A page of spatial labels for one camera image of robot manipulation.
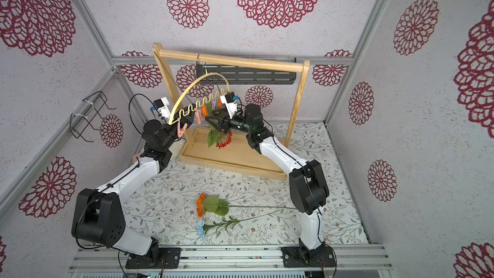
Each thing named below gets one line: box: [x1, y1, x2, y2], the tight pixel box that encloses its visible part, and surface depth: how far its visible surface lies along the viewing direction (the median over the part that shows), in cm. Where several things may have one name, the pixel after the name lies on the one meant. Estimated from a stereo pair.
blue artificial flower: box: [196, 209, 282, 239], surface depth 82 cm
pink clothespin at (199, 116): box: [194, 108, 202, 125], surface depth 76 cm
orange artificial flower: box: [195, 192, 298, 219], surface depth 86 cm
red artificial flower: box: [207, 128, 233, 150], surface depth 87 cm
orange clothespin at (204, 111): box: [201, 103, 208, 119], surface depth 79 cm
